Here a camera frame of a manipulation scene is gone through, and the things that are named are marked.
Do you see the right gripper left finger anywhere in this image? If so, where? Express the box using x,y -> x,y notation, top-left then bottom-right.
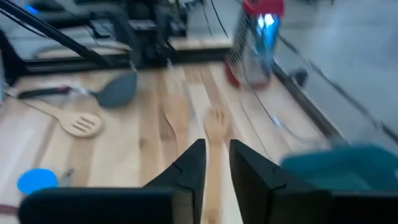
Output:
143,139 -> 207,224

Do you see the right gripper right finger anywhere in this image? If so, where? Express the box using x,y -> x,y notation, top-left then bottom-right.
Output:
229,139 -> 332,224

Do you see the wooden spork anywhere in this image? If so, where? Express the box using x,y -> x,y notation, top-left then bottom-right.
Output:
201,106 -> 231,224

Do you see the blue plastic spoon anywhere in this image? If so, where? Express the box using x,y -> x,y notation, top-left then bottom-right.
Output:
17,168 -> 60,196

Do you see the long dark wooden spoon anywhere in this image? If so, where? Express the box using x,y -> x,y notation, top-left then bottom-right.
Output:
0,203 -> 20,216

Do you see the clear plastic bin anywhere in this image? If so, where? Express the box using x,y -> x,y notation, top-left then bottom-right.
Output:
236,58 -> 349,150

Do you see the teal plastic bin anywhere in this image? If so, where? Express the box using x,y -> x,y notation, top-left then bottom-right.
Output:
279,144 -> 398,192

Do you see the slotted wooden spoon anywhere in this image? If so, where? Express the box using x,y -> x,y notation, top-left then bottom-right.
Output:
18,98 -> 103,138

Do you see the black table edge rail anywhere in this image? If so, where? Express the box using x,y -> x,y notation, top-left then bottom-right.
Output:
273,62 -> 398,144

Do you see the black spatula red-marked handle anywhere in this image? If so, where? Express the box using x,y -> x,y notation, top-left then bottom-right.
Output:
17,70 -> 138,109

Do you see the steel box grater red handle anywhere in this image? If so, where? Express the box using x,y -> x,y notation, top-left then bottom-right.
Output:
223,0 -> 285,90

